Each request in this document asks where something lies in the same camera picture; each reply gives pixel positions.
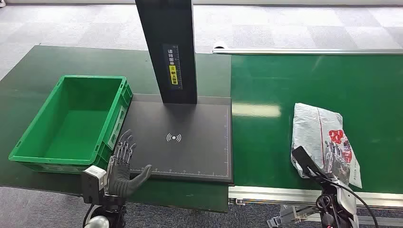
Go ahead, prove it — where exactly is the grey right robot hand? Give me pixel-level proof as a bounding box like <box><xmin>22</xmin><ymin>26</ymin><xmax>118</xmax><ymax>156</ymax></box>
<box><xmin>324</xmin><ymin>141</ymin><xmax>350</xmax><ymax>185</ymax></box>

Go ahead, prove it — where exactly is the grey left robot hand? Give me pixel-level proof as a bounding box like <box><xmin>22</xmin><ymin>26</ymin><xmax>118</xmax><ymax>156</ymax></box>
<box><xmin>106</xmin><ymin>129</ymin><xmax>153</xmax><ymax>199</ymax></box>

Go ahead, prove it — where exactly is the grey plastic mailer package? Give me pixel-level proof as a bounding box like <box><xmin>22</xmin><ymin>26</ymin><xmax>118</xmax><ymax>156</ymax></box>
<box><xmin>290</xmin><ymin>103</ymin><xmax>363</xmax><ymax>189</ymax></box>

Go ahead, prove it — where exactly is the black inbound scanner machine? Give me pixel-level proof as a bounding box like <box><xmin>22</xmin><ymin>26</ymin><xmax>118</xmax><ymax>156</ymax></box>
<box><xmin>115</xmin><ymin>0</ymin><xmax>234</xmax><ymax>185</ymax></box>

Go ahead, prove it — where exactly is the green conveyor belt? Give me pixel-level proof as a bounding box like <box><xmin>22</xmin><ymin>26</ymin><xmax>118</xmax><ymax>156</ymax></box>
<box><xmin>230</xmin><ymin>54</ymin><xmax>403</xmax><ymax>194</ymax></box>

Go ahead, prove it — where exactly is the green plastic crate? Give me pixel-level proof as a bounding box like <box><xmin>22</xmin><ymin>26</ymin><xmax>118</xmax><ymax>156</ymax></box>
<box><xmin>8</xmin><ymin>75</ymin><xmax>134</xmax><ymax>176</ymax></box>

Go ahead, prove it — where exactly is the black yellow column label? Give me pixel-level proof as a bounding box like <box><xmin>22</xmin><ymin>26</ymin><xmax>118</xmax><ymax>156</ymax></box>
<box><xmin>162</xmin><ymin>44</ymin><xmax>183</xmax><ymax>91</ymax></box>

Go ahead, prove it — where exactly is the dark green table mat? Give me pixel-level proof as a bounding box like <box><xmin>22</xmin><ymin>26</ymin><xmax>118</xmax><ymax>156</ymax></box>
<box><xmin>0</xmin><ymin>45</ymin><xmax>232</xmax><ymax>214</ymax></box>

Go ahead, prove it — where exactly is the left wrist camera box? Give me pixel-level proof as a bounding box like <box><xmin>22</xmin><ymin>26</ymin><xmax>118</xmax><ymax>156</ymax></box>
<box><xmin>81</xmin><ymin>165</ymin><xmax>108</xmax><ymax>206</ymax></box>

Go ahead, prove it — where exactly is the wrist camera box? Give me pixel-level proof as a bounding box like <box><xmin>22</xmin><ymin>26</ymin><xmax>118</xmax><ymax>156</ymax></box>
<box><xmin>291</xmin><ymin>146</ymin><xmax>322</xmax><ymax>181</ymax></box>
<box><xmin>81</xmin><ymin>165</ymin><xmax>108</xmax><ymax>206</ymax></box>

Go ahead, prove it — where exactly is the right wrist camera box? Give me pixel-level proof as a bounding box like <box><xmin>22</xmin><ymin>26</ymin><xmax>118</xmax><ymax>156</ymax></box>
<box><xmin>291</xmin><ymin>146</ymin><xmax>322</xmax><ymax>181</ymax></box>

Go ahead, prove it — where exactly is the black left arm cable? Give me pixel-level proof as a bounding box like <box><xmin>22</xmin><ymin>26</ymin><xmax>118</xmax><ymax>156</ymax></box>
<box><xmin>82</xmin><ymin>204</ymin><xmax>96</xmax><ymax>228</ymax></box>

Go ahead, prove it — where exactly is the silver conveyor side rail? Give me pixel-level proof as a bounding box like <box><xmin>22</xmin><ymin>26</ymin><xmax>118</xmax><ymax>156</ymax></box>
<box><xmin>228</xmin><ymin>185</ymin><xmax>403</xmax><ymax>210</ymax></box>
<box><xmin>212</xmin><ymin>41</ymin><xmax>403</xmax><ymax>57</ymax></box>

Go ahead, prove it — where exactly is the metal conveyor bracket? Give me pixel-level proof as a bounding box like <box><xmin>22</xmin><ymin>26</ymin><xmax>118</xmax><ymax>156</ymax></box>
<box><xmin>267</xmin><ymin>204</ymin><xmax>322</xmax><ymax>228</ymax></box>

